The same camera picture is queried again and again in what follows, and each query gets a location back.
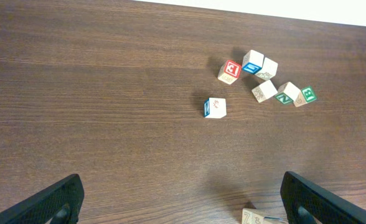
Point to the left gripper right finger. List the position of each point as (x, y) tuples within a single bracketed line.
[(307, 202)]

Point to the green letter B block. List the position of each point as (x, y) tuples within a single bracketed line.
[(306, 95)]

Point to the carrot picture wooden block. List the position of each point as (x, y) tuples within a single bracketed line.
[(215, 108)]

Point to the red sided wooden block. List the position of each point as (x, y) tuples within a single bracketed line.
[(264, 91)]

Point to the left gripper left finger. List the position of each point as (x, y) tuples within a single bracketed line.
[(59, 203)]

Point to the plain picture wooden block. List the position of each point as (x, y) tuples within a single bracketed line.
[(268, 69)]

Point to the red number wooden block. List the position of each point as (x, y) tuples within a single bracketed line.
[(229, 72)]

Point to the green sided wooden block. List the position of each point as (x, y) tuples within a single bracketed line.
[(287, 93)]

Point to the blue sided wooden block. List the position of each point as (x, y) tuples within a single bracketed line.
[(253, 62)]

